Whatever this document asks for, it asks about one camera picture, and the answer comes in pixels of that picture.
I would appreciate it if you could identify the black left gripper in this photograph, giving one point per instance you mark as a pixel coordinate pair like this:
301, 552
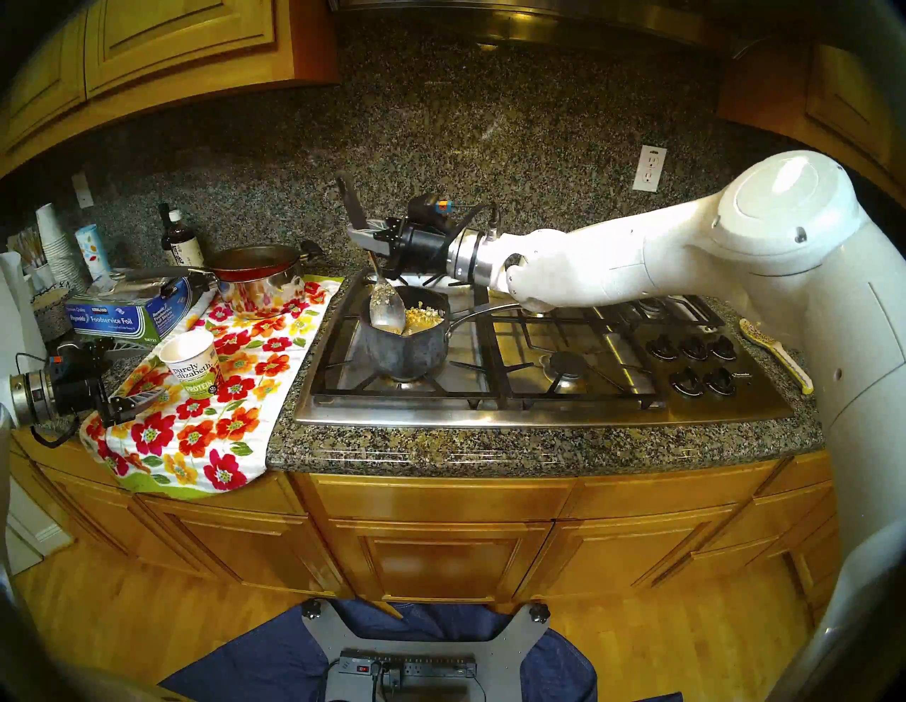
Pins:
78, 386

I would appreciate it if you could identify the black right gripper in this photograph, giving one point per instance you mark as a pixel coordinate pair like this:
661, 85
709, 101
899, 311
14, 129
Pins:
421, 248

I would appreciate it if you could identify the white paper oats cup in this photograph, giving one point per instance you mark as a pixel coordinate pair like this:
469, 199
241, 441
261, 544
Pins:
192, 361

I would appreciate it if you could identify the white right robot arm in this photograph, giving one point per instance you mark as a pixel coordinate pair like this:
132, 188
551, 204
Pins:
708, 255

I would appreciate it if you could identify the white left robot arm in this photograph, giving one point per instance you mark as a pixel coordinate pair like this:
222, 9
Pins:
6, 460

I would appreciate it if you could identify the stainless steel pot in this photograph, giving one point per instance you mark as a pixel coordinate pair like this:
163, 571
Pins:
272, 297

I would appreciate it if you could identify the yellow wooden spoon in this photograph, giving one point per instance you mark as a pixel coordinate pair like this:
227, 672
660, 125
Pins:
775, 347

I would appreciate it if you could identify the blue foil sheets box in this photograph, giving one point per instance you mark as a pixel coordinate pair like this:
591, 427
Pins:
117, 318

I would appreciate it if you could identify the floral kitchen towel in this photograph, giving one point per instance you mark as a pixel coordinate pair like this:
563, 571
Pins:
205, 424

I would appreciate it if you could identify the dark grey saucepan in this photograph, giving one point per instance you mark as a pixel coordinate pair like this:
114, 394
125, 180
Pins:
403, 354

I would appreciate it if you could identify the patterned ceramic bowl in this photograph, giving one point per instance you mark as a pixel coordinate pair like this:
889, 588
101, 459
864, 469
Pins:
53, 311

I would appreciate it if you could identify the red frying pan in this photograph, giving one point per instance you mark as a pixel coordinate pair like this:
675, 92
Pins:
262, 260

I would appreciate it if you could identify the white paper towel roll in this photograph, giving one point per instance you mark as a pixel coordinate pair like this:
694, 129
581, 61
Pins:
14, 318

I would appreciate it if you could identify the blue patterned paper cups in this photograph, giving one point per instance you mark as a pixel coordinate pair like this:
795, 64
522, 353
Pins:
92, 249

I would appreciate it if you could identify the dark bottle white label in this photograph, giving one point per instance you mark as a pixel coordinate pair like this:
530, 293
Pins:
185, 249

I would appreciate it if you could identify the white utensil holder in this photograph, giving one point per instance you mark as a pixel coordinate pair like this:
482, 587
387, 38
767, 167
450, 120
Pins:
32, 269

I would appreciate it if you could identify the dark bottle black cap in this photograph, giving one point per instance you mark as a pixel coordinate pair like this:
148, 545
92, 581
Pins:
165, 226

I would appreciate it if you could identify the white paper cup stack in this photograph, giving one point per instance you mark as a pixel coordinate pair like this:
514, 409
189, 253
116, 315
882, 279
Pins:
53, 233

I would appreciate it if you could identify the black round burner cap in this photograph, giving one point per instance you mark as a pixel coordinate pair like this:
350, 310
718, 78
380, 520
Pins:
566, 364

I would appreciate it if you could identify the black stove knob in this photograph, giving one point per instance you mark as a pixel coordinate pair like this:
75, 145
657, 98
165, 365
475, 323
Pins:
723, 347
720, 382
685, 382
663, 348
695, 348

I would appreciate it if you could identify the wooden upper cabinet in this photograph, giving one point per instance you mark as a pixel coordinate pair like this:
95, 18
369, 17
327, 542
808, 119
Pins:
177, 35
835, 106

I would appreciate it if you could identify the wooden lower cabinets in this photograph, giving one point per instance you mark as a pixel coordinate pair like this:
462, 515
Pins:
439, 552

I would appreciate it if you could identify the dark blue cloth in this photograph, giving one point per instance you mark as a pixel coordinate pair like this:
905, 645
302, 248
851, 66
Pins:
248, 665

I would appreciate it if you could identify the stainless steel gas cooktop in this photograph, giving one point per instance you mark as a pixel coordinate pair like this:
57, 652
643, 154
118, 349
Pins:
743, 403

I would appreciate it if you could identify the grey power strip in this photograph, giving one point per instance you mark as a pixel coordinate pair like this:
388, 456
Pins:
417, 665

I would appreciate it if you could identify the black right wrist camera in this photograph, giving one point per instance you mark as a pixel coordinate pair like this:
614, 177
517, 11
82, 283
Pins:
428, 206

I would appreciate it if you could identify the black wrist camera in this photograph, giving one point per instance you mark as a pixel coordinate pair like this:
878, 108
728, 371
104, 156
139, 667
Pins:
428, 206
64, 354

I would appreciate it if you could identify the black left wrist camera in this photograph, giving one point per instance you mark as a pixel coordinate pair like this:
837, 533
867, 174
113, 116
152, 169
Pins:
64, 354

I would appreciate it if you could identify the white switch plate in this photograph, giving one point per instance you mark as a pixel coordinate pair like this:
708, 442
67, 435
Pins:
82, 191

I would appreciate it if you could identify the white wall power outlet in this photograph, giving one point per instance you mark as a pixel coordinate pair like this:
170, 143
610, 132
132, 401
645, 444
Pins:
649, 168

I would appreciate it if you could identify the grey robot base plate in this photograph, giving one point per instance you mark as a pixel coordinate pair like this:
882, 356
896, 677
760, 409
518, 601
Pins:
502, 658

